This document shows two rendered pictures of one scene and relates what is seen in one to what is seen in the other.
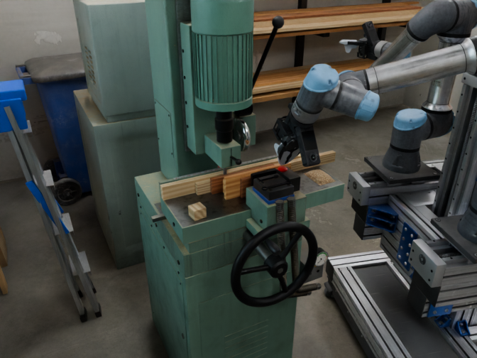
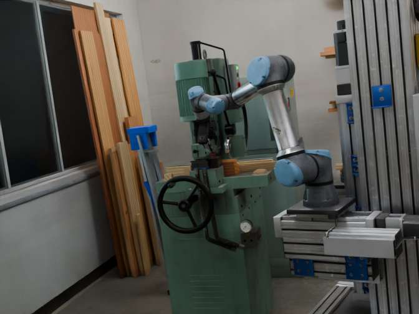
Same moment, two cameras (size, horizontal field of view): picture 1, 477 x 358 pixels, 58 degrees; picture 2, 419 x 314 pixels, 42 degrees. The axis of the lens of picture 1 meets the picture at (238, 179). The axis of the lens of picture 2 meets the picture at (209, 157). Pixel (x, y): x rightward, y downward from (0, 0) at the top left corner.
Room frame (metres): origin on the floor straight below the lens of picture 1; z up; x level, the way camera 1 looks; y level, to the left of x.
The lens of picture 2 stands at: (-0.78, -2.03, 1.33)
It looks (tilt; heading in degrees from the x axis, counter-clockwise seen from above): 7 degrees down; 44
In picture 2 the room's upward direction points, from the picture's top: 7 degrees counter-clockwise
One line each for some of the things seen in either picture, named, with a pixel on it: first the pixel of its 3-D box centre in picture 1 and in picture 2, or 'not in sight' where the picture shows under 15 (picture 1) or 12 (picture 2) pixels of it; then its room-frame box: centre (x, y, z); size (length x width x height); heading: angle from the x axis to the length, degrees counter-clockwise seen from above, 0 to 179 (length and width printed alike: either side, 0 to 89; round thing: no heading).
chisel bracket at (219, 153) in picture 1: (222, 150); (202, 150); (1.30, 0.05, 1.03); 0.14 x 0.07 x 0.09; 27
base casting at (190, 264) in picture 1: (211, 206); (212, 195); (1.39, 0.10, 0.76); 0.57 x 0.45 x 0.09; 27
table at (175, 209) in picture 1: (261, 203); (212, 182); (1.22, -0.08, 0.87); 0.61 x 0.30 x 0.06; 117
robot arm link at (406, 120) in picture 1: (409, 127); not in sight; (1.62, -0.69, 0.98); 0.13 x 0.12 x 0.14; 116
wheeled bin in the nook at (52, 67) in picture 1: (80, 126); not in sight; (2.91, 1.14, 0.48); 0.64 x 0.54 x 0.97; 119
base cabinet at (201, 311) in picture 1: (214, 287); (221, 263); (1.39, 0.10, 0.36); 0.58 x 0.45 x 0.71; 27
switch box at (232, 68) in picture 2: not in sight; (232, 78); (1.63, 0.06, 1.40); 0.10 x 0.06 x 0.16; 27
